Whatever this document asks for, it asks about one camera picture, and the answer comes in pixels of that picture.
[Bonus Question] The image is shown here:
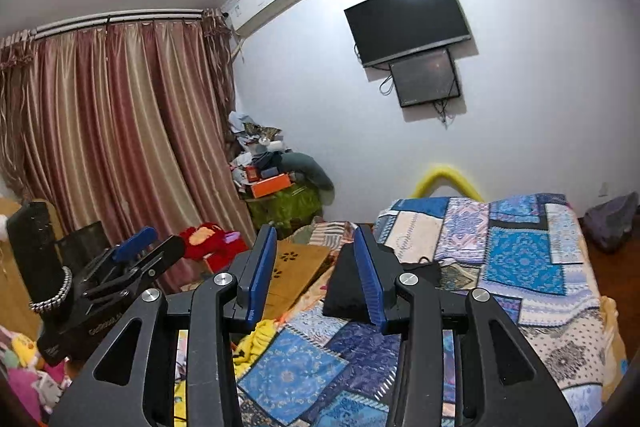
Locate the person's left forearm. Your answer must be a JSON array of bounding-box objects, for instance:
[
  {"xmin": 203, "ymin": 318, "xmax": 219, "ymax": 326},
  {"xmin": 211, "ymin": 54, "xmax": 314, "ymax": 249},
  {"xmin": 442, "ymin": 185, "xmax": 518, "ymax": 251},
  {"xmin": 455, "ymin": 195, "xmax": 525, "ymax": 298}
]
[{"xmin": 7, "ymin": 201, "xmax": 66, "ymax": 304}]

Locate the wooden lap desk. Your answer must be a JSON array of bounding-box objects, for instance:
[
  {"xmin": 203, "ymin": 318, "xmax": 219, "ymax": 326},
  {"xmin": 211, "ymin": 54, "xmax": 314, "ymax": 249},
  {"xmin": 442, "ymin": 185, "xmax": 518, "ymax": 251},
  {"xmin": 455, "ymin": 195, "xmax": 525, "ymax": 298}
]
[{"xmin": 260, "ymin": 239, "xmax": 334, "ymax": 321}]

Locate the green patterned box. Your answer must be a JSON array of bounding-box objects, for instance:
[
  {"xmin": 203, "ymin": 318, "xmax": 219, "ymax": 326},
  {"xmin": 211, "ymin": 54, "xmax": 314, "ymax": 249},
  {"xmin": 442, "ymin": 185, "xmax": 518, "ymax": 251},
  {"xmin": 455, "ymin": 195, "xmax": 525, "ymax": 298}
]
[{"xmin": 245, "ymin": 184, "xmax": 323, "ymax": 234}]

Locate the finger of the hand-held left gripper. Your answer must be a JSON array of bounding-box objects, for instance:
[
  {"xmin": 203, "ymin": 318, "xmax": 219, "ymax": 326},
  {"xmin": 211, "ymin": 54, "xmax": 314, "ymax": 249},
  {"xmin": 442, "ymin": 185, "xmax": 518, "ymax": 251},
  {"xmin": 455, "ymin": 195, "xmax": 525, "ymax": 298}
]
[
  {"xmin": 125, "ymin": 235, "xmax": 187, "ymax": 289},
  {"xmin": 111, "ymin": 227, "xmax": 159, "ymax": 265}
]

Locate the pink striped curtain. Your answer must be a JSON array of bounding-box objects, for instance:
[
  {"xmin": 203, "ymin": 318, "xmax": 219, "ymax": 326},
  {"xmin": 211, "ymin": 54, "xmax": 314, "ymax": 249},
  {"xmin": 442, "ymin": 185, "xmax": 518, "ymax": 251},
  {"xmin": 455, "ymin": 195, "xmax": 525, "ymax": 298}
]
[{"xmin": 0, "ymin": 9, "xmax": 257, "ymax": 293}]

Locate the red plush toy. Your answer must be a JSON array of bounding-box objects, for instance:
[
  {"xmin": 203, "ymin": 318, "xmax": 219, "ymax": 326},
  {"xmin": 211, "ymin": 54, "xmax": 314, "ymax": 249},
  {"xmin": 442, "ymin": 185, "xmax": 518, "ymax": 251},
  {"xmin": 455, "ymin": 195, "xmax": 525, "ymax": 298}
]
[{"xmin": 179, "ymin": 222, "xmax": 249, "ymax": 276}]

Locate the striped patterned blanket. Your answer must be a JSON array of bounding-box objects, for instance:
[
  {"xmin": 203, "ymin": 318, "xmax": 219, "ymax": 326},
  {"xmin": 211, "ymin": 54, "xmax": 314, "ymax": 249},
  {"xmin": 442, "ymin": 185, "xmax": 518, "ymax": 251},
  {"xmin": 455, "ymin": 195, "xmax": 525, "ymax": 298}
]
[{"xmin": 292, "ymin": 221, "xmax": 359, "ymax": 249}]

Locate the blue patchwork blanket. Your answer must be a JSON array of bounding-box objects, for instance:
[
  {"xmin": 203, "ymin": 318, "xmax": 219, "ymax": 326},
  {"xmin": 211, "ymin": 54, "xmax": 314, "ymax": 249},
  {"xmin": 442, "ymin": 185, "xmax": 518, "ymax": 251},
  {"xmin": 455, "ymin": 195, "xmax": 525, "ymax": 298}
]
[{"xmin": 235, "ymin": 193, "xmax": 628, "ymax": 427}]

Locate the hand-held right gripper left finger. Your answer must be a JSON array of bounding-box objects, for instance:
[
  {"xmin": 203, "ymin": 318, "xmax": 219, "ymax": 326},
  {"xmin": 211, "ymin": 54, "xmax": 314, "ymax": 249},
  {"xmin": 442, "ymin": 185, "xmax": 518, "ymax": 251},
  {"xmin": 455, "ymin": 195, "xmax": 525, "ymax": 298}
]
[{"xmin": 47, "ymin": 223, "xmax": 279, "ymax": 427}]

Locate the pile of mixed clutter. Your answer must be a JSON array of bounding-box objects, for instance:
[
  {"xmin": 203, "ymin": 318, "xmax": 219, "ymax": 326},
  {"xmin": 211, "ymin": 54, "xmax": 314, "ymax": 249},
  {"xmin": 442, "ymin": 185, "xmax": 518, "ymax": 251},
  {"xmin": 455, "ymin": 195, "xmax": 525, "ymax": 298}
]
[{"xmin": 227, "ymin": 112, "xmax": 301, "ymax": 188}]

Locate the black zip hoodie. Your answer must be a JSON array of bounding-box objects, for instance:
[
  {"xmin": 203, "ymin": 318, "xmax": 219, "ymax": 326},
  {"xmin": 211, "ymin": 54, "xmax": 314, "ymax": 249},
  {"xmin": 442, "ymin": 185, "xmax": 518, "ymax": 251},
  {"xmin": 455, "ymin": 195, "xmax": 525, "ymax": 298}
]
[{"xmin": 322, "ymin": 244, "xmax": 442, "ymax": 320}]

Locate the yellow foam arch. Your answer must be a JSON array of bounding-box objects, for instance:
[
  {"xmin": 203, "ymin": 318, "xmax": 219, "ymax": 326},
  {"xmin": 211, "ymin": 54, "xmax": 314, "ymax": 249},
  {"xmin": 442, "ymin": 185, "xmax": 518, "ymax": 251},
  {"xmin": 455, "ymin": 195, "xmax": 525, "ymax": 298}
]
[{"xmin": 411, "ymin": 163, "xmax": 487, "ymax": 200}]

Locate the silver beaded bracelet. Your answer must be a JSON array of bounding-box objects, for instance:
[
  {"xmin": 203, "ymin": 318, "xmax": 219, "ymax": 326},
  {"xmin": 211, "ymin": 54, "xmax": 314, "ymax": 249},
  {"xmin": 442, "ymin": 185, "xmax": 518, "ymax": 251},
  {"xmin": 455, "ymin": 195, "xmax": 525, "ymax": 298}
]
[{"xmin": 29, "ymin": 265, "xmax": 74, "ymax": 314}]

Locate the grey cloth heap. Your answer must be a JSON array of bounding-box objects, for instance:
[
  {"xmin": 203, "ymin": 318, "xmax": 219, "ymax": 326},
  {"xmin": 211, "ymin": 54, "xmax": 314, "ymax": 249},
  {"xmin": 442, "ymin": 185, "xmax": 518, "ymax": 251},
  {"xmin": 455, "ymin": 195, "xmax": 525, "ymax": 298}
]
[{"xmin": 582, "ymin": 192, "xmax": 640, "ymax": 254}]

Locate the large black wall television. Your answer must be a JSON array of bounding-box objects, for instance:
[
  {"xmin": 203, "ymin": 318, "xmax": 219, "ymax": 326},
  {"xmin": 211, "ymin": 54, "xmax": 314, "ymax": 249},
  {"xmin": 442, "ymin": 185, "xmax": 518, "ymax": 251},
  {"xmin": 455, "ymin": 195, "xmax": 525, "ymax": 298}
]
[{"xmin": 344, "ymin": 0, "xmax": 473, "ymax": 68}]

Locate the black mesh basket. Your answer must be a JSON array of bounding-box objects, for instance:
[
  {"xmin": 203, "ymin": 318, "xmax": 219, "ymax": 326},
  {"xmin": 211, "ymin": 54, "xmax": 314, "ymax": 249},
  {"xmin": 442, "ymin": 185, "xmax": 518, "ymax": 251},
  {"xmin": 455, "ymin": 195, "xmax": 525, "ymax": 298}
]
[{"xmin": 54, "ymin": 221, "xmax": 110, "ymax": 270}]

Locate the curtain rod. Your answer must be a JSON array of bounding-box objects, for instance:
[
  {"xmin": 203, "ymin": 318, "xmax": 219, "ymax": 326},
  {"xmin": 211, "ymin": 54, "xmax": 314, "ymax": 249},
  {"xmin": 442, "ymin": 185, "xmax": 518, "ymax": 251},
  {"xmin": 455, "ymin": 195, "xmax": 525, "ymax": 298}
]
[{"xmin": 32, "ymin": 7, "xmax": 207, "ymax": 40}]

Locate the small black wall monitor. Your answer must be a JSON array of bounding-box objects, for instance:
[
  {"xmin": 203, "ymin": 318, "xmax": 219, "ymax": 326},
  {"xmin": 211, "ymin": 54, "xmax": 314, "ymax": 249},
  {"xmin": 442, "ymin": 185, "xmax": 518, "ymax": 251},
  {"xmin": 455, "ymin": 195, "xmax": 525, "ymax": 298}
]
[{"xmin": 389, "ymin": 48, "xmax": 462, "ymax": 108}]

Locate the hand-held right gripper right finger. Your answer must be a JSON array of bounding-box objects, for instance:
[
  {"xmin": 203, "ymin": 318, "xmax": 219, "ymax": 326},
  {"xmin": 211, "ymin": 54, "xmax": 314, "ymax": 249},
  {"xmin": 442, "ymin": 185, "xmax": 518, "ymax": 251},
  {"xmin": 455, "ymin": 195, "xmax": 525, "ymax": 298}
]
[{"xmin": 352, "ymin": 223, "xmax": 579, "ymax": 427}]

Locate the orange box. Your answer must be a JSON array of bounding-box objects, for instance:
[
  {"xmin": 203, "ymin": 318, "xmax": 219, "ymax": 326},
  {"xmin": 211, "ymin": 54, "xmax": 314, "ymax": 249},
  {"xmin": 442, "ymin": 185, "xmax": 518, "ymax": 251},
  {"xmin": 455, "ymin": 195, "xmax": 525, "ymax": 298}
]
[{"xmin": 250, "ymin": 173, "xmax": 294, "ymax": 199}]

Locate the grey-green plush pillow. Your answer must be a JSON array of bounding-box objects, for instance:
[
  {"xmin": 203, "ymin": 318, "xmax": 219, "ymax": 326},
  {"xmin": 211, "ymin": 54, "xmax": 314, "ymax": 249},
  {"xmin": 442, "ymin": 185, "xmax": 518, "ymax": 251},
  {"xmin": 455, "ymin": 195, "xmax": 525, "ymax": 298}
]
[{"xmin": 280, "ymin": 152, "xmax": 335, "ymax": 204}]

